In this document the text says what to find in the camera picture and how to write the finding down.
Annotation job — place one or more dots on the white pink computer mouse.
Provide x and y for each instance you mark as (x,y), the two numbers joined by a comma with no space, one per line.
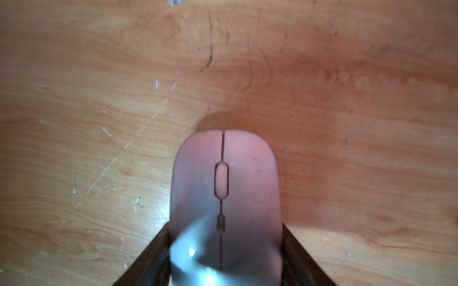
(225,214)

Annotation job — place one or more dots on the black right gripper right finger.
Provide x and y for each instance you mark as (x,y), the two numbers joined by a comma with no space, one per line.
(299,268)

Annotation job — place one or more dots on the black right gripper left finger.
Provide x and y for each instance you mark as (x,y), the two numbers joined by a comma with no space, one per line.
(152,267)

